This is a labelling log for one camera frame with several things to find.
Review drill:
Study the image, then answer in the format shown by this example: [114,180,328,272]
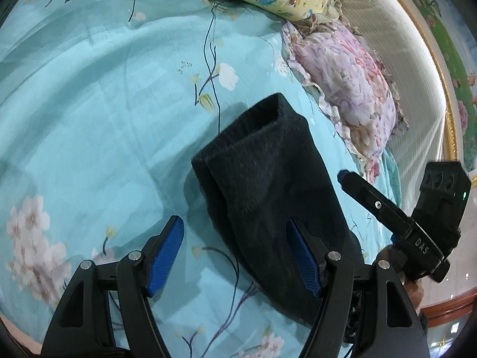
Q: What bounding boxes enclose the white striped headboard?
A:
[341,0,447,212]

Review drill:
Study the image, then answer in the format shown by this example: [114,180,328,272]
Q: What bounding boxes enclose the person right hand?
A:
[403,278,425,313]

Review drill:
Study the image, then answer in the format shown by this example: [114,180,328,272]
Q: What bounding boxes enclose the pink floral pillow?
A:
[281,21,409,183]

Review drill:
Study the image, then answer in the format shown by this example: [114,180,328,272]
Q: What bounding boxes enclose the turquoise floral bed sheet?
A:
[0,0,404,358]

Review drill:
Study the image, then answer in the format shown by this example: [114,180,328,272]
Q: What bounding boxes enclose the black pants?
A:
[192,93,364,325]

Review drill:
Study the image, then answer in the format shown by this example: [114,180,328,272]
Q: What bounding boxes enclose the gold framed landscape painting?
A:
[398,0,476,185]

